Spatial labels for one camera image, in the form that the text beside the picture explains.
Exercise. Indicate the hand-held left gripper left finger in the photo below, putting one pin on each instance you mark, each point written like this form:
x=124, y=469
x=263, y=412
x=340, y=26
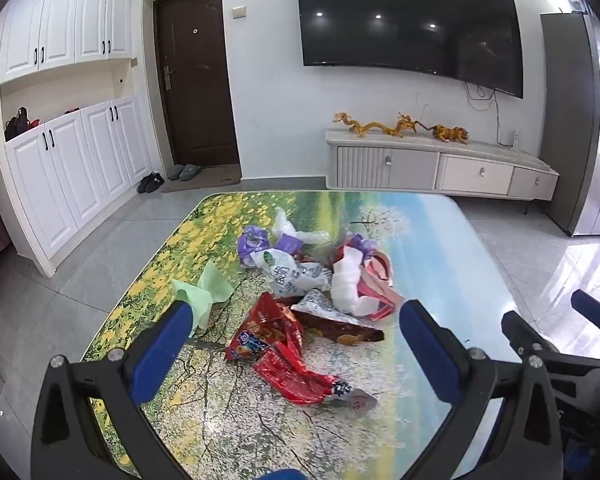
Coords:
x=160, y=355

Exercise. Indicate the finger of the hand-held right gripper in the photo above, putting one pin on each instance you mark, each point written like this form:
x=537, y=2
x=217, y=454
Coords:
x=592, y=307
x=527, y=335

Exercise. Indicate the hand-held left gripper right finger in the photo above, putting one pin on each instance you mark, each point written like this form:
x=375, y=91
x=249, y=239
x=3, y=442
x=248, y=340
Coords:
x=425, y=355

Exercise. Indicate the red snack bag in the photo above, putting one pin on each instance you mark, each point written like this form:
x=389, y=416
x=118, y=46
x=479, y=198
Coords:
x=260, y=330

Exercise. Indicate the purple plastic wrapper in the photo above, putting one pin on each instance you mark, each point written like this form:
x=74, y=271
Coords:
x=250, y=242

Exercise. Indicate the white printed plastic bag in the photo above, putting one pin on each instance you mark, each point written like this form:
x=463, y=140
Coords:
x=277, y=270

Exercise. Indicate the brown snack bag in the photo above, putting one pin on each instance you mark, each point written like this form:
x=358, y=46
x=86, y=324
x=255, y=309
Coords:
x=340, y=322

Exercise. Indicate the pink striped wrapper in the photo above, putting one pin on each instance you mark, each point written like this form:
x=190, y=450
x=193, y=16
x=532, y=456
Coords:
x=380, y=270

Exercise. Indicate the white crumpled tissue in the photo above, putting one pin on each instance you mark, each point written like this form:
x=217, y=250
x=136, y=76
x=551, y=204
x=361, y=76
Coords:
x=347, y=280

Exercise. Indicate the small purple wrapper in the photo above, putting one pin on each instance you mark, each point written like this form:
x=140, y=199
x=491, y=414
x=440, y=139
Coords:
x=360, y=242

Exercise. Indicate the red crumpled wrapper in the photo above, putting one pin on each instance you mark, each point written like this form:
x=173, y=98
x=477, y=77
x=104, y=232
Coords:
x=290, y=375

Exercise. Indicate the silver foil wrapper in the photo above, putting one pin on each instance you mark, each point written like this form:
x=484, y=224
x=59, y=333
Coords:
x=314, y=275

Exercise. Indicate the black sneakers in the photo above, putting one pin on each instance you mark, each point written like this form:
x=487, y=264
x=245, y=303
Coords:
x=151, y=183

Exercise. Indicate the brown doormat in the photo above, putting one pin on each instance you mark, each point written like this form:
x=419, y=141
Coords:
x=205, y=182

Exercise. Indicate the grey slipper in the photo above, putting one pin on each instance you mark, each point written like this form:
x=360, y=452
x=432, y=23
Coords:
x=191, y=171
x=174, y=173

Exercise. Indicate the white crumpled plastic bag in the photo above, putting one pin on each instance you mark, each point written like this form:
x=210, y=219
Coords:
x=292, y=227

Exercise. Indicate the grey refrigerator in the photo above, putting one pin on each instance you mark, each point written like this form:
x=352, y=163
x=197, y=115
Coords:
x=570, y=120

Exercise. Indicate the white television console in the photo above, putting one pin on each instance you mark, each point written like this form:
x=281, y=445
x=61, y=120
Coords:
x=420, y=165

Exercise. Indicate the white built-in cabinet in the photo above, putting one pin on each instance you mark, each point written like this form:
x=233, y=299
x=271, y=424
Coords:
x=70, y=170

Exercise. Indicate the golden tiger figurine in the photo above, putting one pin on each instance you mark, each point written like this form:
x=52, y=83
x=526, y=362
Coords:
x=450, y=134

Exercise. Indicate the golden dragon figurine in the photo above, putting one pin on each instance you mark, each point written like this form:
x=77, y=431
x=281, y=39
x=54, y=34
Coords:
x=360, y=126
x=402, y=125

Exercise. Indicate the dark brown door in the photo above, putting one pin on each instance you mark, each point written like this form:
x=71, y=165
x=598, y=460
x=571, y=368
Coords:
x=195, y=75

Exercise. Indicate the black wall television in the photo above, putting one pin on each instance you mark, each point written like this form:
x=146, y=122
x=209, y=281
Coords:
x=405, y=15

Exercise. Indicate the white light switch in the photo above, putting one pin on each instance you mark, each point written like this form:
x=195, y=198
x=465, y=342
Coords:
x=239, y=11

